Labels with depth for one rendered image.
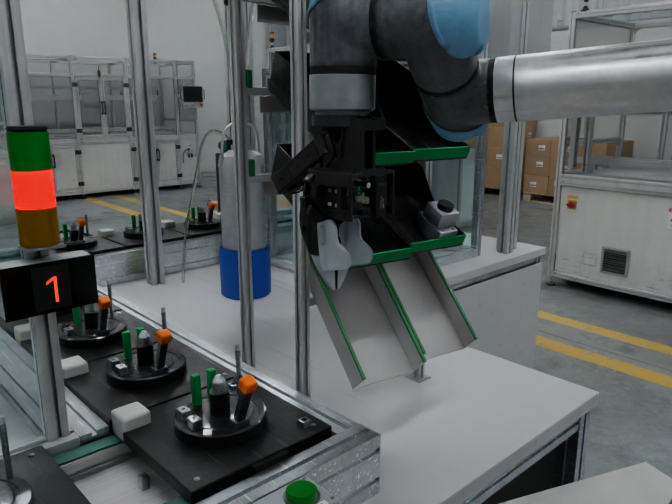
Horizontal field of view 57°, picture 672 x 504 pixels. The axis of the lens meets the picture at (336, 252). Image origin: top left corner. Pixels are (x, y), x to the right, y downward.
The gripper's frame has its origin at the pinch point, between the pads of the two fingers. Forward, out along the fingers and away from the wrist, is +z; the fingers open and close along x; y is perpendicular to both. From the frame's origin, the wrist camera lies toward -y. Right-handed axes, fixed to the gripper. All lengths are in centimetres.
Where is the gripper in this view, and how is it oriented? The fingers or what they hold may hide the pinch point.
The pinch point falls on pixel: (330, 278)
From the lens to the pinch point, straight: 76.5
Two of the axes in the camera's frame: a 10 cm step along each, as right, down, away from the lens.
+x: 7.3, -1.6, 6.6
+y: 6.8, 1.8, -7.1
